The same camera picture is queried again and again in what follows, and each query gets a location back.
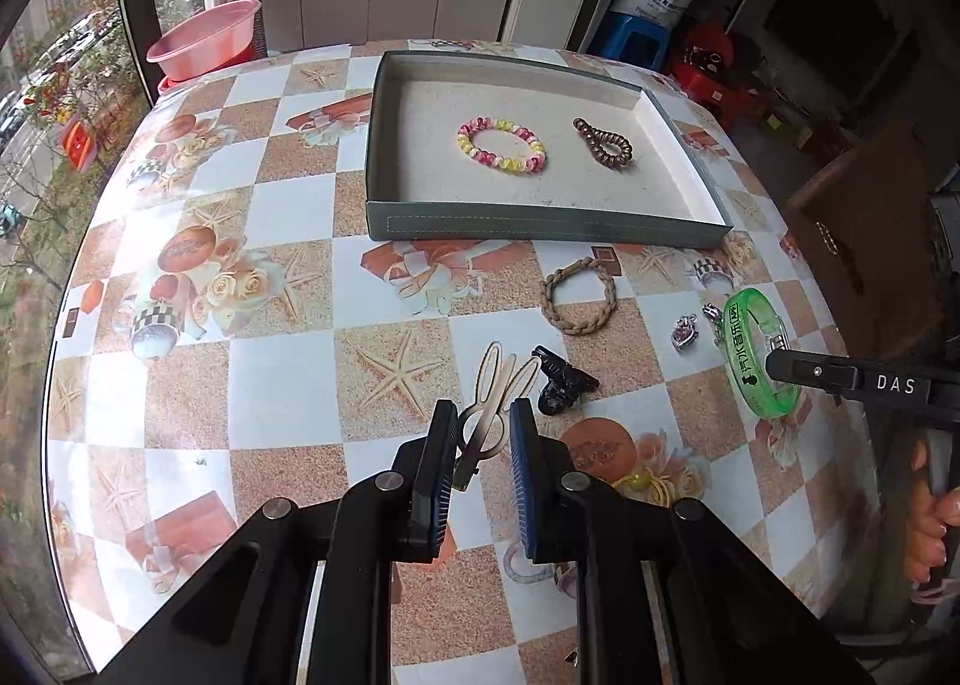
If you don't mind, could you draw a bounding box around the blue plastic stool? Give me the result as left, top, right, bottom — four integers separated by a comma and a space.
598, 11, 672, 72

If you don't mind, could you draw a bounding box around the brown cardboard box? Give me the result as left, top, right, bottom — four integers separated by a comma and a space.
784, 122, 947, 356

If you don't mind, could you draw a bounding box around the green translucent bangle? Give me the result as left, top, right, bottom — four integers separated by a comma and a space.
721, 287, 803, 422

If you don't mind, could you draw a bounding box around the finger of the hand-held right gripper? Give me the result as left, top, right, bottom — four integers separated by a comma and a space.
765, 349, 860, 402

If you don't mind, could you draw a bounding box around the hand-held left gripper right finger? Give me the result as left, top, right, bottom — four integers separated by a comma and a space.
510, 400, 875, 685

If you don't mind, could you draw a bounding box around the person's right hand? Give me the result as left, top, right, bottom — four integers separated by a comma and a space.
904, 441, 960, 587

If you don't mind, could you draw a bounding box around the clear plastic ring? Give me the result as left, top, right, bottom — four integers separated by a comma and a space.
501, 542, 578, 590

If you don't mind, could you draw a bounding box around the pink plastic basin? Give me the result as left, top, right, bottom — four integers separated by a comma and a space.
146, 0, 263, 77

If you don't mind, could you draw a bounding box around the black claw hair clip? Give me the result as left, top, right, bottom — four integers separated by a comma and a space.
531, 346, 601, 417

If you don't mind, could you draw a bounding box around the red plastic bucket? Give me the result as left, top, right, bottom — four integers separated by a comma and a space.
157, 43, 260, 98

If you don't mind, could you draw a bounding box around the red plastic stool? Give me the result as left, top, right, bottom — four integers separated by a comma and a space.
670, 23, 760, 125

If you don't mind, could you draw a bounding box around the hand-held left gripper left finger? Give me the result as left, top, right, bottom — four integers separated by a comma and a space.
94, 400, 460, 685

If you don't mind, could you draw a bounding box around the brown spiral hair tie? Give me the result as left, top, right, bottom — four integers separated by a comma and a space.
572, 116, 635, 172

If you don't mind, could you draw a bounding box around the tan braided bracelet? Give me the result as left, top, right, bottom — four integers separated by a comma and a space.
541, 257, 617, 339

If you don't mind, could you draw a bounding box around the pink yellow spiral hair tie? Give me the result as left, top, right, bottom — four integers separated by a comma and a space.
456, 116, 546, 177

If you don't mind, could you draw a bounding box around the grey-green shallow tray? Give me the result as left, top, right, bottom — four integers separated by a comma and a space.
365, 50, 734, 249

